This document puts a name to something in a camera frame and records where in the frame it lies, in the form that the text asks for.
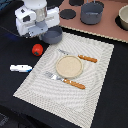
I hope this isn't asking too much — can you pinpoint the pink stove board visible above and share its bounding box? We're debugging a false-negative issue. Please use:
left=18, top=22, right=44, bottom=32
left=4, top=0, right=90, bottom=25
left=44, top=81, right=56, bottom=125
left=60, top=0, right=128, bottom=43

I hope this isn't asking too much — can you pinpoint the grey frying pan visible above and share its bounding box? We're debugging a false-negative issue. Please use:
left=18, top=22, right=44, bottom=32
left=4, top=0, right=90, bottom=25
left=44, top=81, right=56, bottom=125
left=41, top=26, right=62, bottom=44

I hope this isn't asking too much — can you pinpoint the woven beige placemat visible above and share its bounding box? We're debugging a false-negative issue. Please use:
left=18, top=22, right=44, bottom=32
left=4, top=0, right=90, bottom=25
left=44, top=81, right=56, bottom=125
left=14, top=32, right=114, bottom=128

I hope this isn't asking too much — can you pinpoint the grey cooking pot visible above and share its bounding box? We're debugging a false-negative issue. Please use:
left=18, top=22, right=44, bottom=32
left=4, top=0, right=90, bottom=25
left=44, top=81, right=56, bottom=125
left=80, top=2, right=103, bottom=25

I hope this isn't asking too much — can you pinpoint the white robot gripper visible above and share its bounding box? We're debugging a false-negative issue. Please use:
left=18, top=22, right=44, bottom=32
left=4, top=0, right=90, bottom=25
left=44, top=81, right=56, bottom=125
left=15, top=0, right=60, bottom=37

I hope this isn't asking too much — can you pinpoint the round beige plate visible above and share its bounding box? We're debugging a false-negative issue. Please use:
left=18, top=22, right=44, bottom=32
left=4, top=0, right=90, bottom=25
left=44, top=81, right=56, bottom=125
left=56, top=55, right=83, bottom=78

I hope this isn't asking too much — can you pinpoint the knife with wooden handle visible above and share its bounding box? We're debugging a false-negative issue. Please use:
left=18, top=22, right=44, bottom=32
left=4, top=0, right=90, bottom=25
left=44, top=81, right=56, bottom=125
left=58, top=49, right=98, bottom=63

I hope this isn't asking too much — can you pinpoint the red tomato-shaped sausage toy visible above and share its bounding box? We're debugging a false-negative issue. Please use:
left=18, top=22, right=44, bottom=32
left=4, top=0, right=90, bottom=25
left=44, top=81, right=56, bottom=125
left=32, top=44, right=43, bottom=56

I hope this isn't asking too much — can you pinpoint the fork with wooden handle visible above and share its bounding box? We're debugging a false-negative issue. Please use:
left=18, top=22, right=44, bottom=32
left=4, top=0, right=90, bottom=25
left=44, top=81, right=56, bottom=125
left=45, top=72, right=85, bottom=89

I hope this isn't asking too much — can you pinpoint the beige bowl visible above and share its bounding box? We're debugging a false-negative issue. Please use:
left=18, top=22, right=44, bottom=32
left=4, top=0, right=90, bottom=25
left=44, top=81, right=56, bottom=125
left=119, top=5, right=128, bottom=30

